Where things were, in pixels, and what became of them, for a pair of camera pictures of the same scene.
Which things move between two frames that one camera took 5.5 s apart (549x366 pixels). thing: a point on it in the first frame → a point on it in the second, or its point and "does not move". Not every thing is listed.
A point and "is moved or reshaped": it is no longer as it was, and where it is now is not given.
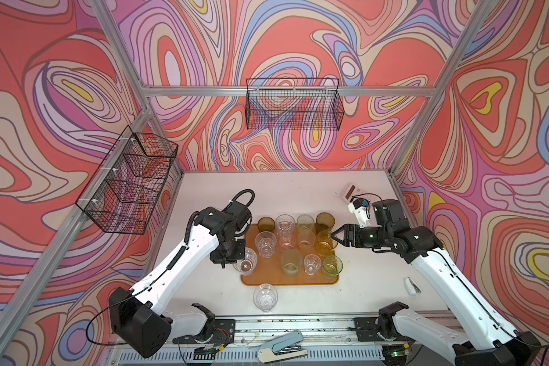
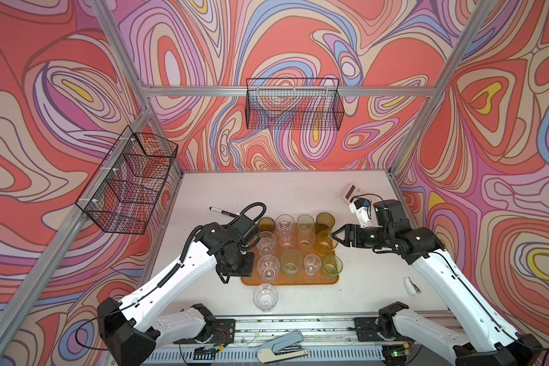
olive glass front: x=266 y=223 does not move
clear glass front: x=248 y=265 is moved or reshaped
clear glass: x=265 y=242 does not move
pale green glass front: x=292 y=261 does not move
